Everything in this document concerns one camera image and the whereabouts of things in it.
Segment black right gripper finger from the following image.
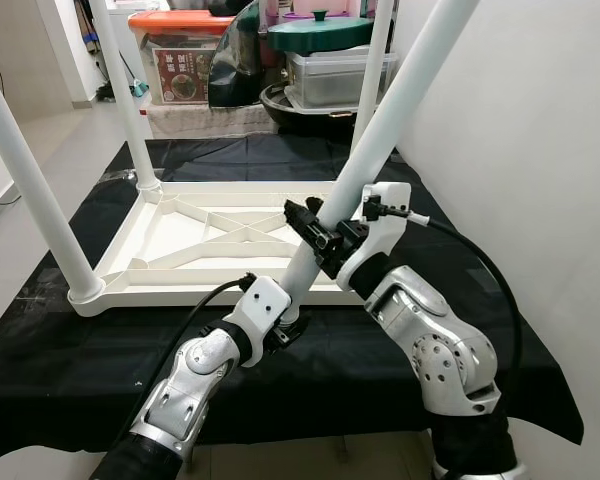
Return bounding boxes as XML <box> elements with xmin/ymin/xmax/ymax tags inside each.
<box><xmin>283</xmin><ymin>198</ymin><xmax>336</xmax><ymax>256</ymax></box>

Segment white plastic table leg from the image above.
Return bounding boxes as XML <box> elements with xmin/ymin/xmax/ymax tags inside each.
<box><xmin>0</xmin><ymin>50</ymin><xmax>106</xmax><ymax>306</ymax></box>
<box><xmin>350</xmin><ymin>0</ymin><xmax>396</xmax><ymax>151</ymax></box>
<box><xmin>278</xmin><ymin>0</ymin><xmax>481</xmax><ymax>326</ymax></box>
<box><xmin>85</xmin><ymin>0</ymin><xmax>163</xmax><ymax>196</ymax></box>

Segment white plastic children table top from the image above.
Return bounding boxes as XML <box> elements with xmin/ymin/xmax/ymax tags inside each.
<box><xmin>68</xmin><ymin>178</ymin><xmax>436</xmax><ymax>318</ymax></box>

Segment black round basin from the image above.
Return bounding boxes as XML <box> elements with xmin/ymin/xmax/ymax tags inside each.
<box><xmin>260</xmin><ymin>82</ymin><xmax>366</xmax><ymax>136</ymax></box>

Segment clear plastic storage container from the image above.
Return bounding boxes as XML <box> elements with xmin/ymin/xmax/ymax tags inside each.
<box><xmin>285</xmin><ymin>48</ymin><xmax>401</xmax><ymax>109</ymax></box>

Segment beige low bench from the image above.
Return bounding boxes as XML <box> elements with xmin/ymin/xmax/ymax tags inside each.
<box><xmin>140</xmin><ymin>100</ymin><xmax>276</xmax><ymax>139</ymax></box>

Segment black plastic bag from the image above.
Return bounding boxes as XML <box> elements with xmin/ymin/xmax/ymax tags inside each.
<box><xmin>208</xmin><ymin>0</ymin><xmax>271</xmax><ymax>109</ymax></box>

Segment green round pot lid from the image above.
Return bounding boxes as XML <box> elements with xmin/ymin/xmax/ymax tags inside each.
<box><xmin>265</xmin><ymin>10</ymin><xmax>374</xmax><ymax>53</ymax></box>

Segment orange-lidded printed storage box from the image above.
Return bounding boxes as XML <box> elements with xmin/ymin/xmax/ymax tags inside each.
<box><xmin>128</xmin><ymin>10</ymin><xmax>236</xmax><ymax>106</ymax></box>

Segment black tablecloth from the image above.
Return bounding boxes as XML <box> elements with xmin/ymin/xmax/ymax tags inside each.
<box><xmin>0</xmin><ymin>135</ymin><xmax>586</xmax><ymax>469</ymax></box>

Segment black floor mop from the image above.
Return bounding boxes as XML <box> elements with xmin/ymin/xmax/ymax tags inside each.
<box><xmin>92</xmin><ymin>50</ymin><xmax>146</xmax><ymax>101</ymax></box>

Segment clear tape patch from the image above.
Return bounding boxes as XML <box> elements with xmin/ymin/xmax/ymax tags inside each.
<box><xmin>10</xmin><ymin>270</ymin><xmax>76</xmax><ymax>311</ymax></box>

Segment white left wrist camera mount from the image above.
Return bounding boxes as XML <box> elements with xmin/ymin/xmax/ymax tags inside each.
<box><xmin>223</xmin><ymin>277</ymin><xmax>291</xmax><ymax>366</ymax></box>

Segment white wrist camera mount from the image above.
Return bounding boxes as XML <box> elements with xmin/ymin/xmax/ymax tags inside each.
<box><xmin>223</xmin><ymin>277</ymin><xmax>291</xmax><ymax>366</ymax></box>
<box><xmin>335</xmin><ymin>182</ymin><xmax>413</xmax><ymax>291</ymax></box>

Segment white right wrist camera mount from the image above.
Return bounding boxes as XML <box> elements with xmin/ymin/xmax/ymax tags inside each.
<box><xmin>335</xmin><ymin>182</ymin><xmax>413</xmax><ymax>291</ymax></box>

